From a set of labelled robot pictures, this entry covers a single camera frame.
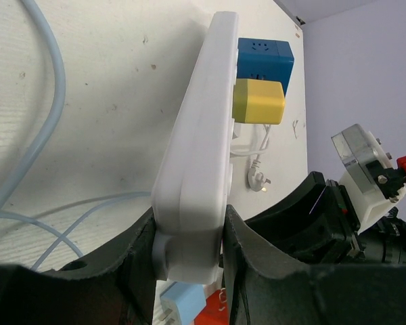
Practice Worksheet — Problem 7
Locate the white multicolour power strip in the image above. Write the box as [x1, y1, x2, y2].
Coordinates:
[152, 12, 238, 284]

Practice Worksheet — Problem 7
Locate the blue cube adapter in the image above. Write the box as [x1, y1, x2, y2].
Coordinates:
[237, 38, 294, 95]

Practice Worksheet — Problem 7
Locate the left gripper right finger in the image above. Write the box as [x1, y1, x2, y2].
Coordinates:
[223, 206, 406, 324]

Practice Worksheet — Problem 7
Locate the light blue charger plug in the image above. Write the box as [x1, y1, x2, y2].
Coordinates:
[160, 282, 206, 324]

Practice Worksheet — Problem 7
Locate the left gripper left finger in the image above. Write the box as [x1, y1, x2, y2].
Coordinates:
[0, 213, 156, 324]

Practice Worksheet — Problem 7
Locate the yellow charger plug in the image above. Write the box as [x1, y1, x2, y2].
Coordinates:
[232, 79, 286, 125]

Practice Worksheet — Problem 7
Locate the red cube adapter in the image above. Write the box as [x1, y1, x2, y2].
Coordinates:
[194, 288, 229, 325]

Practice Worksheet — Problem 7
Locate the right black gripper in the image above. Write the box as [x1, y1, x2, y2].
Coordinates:
[246, 171, 406, 264]

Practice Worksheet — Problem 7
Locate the white power cord with plug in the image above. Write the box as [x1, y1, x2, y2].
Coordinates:
[228, 123, 273, 194]

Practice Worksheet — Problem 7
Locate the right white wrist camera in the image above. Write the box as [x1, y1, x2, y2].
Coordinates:
[332, 124, 406, 233]

